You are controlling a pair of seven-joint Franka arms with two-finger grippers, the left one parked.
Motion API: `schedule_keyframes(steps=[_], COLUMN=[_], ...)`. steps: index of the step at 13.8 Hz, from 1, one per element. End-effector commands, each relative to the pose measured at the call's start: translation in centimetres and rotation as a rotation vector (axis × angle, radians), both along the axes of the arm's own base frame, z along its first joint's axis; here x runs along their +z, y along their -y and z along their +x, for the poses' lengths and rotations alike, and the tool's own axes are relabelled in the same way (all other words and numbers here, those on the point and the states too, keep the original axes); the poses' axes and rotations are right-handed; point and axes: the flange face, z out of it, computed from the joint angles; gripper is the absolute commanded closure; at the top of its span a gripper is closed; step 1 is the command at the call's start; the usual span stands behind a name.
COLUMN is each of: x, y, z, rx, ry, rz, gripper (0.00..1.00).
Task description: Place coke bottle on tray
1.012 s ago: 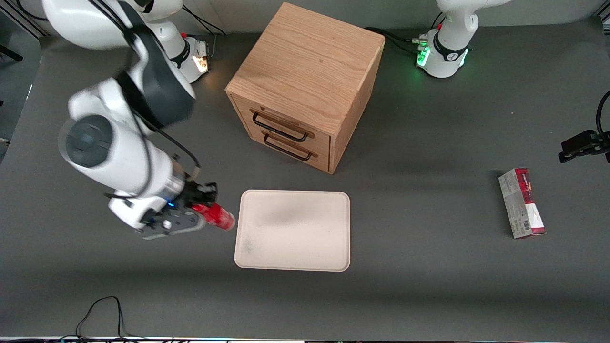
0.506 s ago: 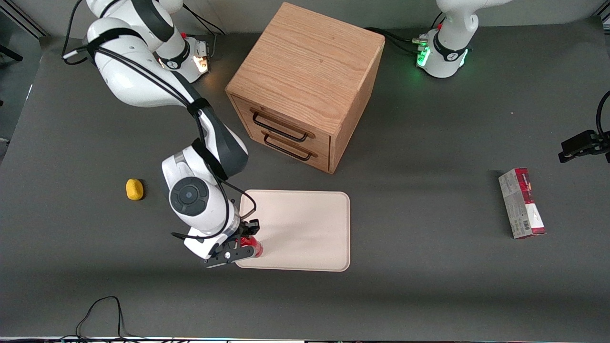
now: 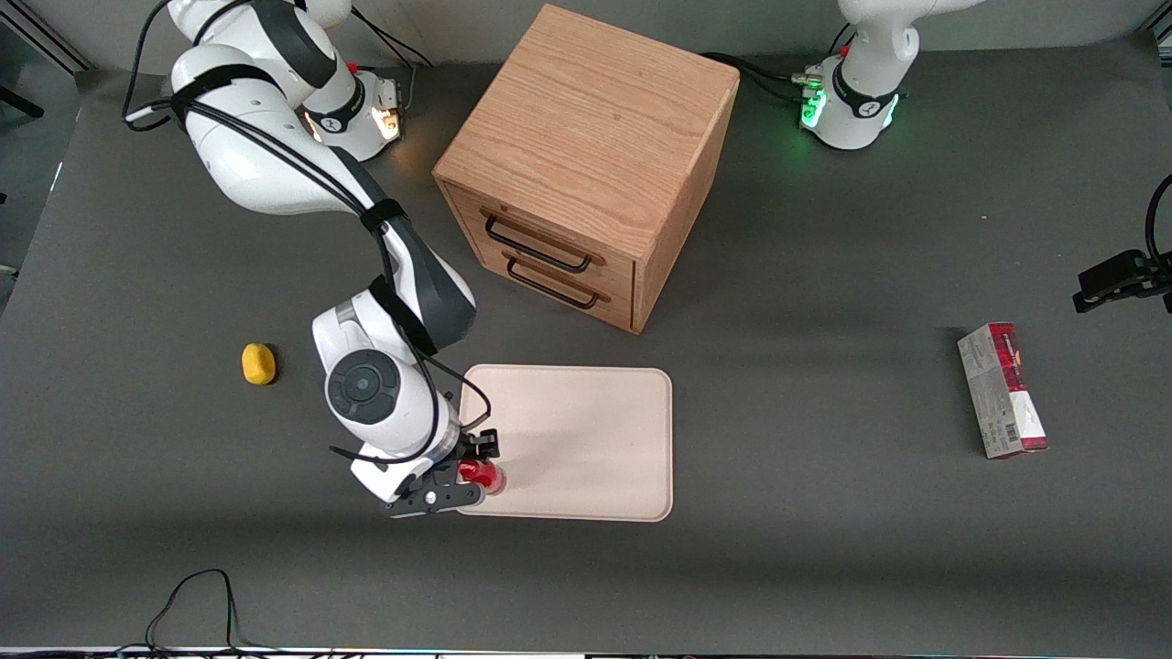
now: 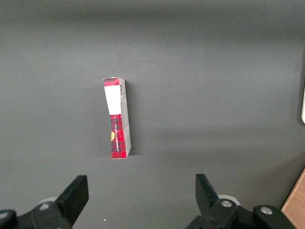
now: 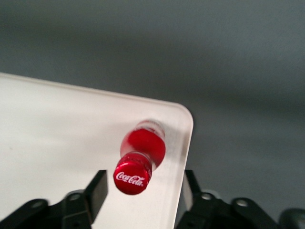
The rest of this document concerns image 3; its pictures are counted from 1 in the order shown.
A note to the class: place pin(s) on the red plaid cardboard box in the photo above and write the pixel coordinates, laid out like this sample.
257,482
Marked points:
1003,394

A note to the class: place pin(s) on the wooden drawer cabinet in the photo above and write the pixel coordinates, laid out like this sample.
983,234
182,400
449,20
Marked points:
586,110

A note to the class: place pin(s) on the beige plastic tray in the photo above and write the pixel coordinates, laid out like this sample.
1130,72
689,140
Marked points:
577,439

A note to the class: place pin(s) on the grey aluminium rail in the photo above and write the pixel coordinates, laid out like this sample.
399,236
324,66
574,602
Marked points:
41,35

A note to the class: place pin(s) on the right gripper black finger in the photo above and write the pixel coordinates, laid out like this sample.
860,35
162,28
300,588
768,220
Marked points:
482,444
439,499

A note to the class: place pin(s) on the small red object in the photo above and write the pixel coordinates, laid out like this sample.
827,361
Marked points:
485,476

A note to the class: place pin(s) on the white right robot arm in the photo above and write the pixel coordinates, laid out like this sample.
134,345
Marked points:
256,156

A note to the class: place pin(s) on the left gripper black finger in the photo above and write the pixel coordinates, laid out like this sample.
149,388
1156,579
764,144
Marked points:
1122,275

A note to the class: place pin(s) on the black stand foot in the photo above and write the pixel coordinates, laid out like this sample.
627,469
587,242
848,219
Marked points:
18,101

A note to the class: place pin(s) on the yellow lemon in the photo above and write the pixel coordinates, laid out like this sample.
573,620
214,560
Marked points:
258,364

